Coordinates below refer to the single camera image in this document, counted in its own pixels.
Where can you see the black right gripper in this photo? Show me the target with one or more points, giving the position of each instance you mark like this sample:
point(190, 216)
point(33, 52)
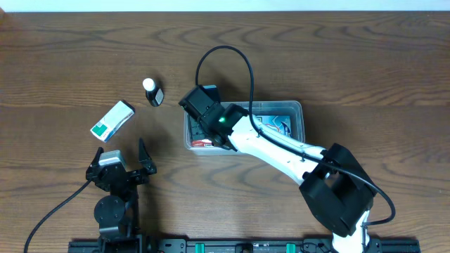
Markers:
point(197, 130)

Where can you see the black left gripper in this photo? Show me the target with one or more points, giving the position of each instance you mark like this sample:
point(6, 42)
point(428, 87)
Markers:
point(124, 176)

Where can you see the red Panadol ActiFast box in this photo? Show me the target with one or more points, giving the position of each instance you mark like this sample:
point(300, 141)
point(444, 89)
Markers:
point(202, 143)

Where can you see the white green Panadol box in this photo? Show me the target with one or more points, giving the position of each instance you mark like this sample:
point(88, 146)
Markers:
point(106, 127)

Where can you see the blue Kool Fever box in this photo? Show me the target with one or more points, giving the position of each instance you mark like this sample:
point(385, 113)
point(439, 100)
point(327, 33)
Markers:
point(280, 123)

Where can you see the clear plastic container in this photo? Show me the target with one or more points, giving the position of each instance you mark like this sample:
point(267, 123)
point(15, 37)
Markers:
point(291, 108)

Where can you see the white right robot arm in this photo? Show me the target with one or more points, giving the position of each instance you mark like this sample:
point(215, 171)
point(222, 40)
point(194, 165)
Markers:
point(336, 189)

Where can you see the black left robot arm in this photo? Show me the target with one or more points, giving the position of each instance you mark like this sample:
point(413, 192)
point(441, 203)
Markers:
point(117, 214)

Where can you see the dark bottle white cap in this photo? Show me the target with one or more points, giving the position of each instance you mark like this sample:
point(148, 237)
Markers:
point(154, 93)

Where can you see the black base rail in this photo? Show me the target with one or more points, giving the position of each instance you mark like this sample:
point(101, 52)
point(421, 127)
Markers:
point(322, 245)

